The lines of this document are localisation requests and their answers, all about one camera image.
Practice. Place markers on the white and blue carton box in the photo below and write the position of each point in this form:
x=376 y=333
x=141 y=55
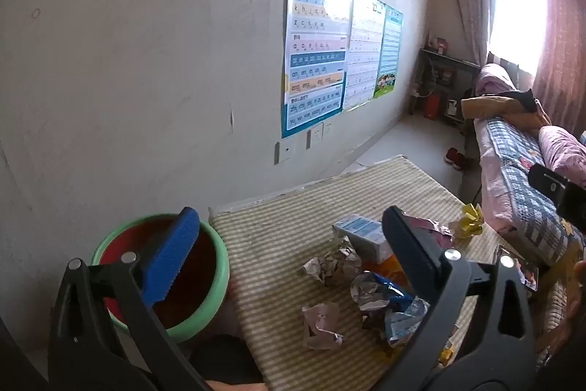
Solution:
x=361 y=230

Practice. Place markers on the dark shelf unit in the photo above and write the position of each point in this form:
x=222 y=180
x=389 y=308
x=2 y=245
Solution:
x=451 y=68

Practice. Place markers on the orange snack packet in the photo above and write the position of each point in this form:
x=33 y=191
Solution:
x=389 y=269

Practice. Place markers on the beige checked tablecloth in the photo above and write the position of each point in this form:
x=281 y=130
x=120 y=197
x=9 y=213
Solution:
x=284 y=235

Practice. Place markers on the blue plaid quilt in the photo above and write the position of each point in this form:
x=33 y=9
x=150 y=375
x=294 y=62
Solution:
x=517 y=171

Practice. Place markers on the crumpled pink paper wrapper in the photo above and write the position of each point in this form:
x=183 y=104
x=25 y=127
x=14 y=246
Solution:
x=320 y=322

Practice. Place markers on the grey wall switch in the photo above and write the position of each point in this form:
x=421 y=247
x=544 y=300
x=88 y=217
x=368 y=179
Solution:
x=284 y=152

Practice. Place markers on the red bin with green rim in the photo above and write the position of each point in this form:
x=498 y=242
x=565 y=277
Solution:
x=220 y=276

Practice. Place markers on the red canister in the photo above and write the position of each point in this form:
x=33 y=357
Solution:
x=431 y=106

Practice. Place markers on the crumpled blue foil wrapper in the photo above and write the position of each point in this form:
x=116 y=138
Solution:
x=375 y=290

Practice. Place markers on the small yellow wrapper scrap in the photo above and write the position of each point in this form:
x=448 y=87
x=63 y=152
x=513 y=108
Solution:
x=445 y=356

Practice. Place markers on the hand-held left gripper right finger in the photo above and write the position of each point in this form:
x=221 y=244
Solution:
x=412 y=249

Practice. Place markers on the white wall socket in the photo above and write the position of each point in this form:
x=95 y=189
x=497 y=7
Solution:
x=315 y=137
x=328 y=130

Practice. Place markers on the pink pillow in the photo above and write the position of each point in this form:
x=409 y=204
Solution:
x=563 y=153

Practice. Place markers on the large blue wall poster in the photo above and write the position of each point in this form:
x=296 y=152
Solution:
x=316 y=75

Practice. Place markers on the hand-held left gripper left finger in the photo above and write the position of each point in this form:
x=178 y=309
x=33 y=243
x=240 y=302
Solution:
x=174 y=253

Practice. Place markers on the pink bed sheet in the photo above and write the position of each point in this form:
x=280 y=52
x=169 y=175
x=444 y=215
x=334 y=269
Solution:
x=492 y=180

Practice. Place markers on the pink foil snack wrapper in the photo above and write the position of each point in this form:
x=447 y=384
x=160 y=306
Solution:
x=430 y=230

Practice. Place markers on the crumpled grey paper ball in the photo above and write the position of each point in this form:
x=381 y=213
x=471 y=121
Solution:
x=334 y=265

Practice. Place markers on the teal wall poster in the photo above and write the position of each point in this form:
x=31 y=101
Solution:
x=389 y=52

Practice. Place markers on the bright window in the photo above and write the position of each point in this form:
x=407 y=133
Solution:
x=517 y=6

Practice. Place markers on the red shoe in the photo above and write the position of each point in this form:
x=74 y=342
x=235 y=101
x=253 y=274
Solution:
x=459 y=162
x=450 y=155

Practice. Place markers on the yellow snack wrapper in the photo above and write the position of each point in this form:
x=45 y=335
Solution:
x=471 y=219

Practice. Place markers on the brown jacket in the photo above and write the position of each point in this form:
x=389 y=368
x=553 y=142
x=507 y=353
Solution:
x=485 y=107

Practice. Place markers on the white wall poster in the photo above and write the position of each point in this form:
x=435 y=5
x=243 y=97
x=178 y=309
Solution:
x=364 y=52

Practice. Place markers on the rolled pink blanket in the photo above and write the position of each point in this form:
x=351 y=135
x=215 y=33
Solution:
x=496 y=79

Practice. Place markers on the pale blue plastic packet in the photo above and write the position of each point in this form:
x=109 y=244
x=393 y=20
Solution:
x=403 y=322

